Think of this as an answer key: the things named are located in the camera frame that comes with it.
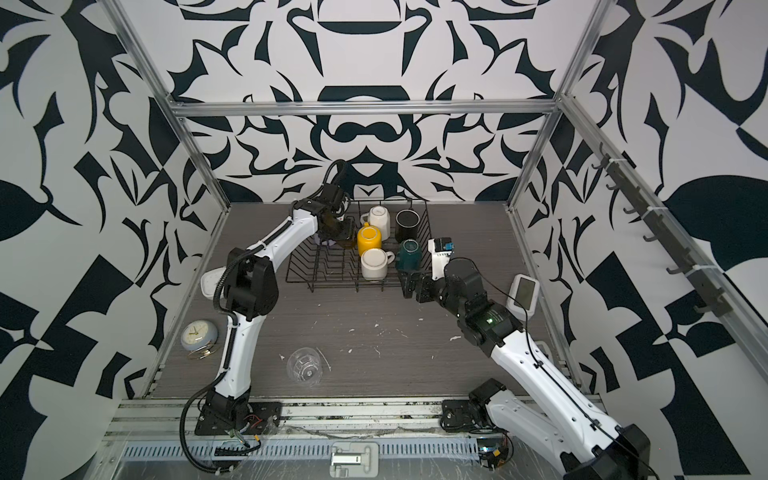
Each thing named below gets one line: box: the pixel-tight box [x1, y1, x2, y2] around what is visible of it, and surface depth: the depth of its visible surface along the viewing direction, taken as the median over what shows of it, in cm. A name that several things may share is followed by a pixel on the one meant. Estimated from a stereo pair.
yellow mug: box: [357, 222, 383, 257], surface depth 98 cm
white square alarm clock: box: [200, 266, 227, 300], surface depth 98 cm
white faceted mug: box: [360, 205, 391, 241], surface depth 103 cm
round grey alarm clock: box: [180, 319, 219, 360], surface depth 86 cm
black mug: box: [395, 209, 421, 243], surface depth 104 cm
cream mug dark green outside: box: [396, 238, 423, 271], surface depth 94 cm
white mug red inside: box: [361, 248, 396, 281], surface depth 96 cm
